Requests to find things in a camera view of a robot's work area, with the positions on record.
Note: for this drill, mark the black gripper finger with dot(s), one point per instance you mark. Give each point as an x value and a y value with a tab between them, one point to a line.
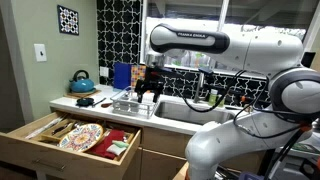
140	87
157	88

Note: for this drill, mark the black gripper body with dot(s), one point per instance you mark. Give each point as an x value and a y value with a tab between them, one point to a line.
155	74

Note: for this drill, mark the colourful floral ceramic plate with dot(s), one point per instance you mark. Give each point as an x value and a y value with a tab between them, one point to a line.
81	137

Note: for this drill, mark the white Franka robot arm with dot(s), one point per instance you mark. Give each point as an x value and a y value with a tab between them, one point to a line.
266	50

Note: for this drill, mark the wooden kitchen drawer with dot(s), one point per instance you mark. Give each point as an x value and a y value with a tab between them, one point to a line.
50	156

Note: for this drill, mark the colourful checkered tile board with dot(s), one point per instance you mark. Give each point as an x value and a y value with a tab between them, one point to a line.
137	75

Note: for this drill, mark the blue cutting board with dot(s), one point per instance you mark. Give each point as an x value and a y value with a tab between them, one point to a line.
121	76

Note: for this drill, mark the grey utensil caddy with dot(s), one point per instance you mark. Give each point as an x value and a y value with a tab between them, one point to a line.
122	105

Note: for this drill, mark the brown wooden spoon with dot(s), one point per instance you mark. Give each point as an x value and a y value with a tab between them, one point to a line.
106	105

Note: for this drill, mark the metal faucet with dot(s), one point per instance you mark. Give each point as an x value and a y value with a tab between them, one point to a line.
199	88

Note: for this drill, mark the stainless steel sink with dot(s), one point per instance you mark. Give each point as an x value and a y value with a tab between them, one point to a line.
193	115

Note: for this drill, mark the green soap bottle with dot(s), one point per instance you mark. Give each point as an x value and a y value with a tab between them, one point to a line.
213	97

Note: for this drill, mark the small black dish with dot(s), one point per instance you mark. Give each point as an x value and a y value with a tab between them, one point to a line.
85	101

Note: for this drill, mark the teal blue kettle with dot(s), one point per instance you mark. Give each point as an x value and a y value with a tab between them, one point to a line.
81	85

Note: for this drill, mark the green sponge cloth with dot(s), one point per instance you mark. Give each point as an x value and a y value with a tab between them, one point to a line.
120	144

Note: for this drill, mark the wooden base cabinet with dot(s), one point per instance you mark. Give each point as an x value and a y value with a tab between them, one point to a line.
160	150

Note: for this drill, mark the red cloth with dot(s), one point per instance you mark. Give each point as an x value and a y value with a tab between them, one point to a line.
106	141

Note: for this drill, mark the wooden trivet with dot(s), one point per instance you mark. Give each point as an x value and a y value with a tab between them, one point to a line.
75	95

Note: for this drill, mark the white sponge cloth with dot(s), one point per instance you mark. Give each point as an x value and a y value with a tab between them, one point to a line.
116	150

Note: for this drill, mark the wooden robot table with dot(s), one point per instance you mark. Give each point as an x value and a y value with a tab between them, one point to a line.
181	173

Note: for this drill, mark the wooden cutlery organizer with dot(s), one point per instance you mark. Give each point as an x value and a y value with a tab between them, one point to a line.
58	130

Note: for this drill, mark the white wall outlet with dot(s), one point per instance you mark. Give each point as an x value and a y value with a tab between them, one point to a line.
104	71

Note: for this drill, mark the white window frame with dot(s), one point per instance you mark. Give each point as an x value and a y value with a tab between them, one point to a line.
223	13

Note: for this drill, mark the patterned framed wall tile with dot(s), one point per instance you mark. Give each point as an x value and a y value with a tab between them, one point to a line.
68	20

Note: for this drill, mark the white light switch plate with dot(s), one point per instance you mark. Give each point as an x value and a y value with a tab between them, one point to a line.
40	52

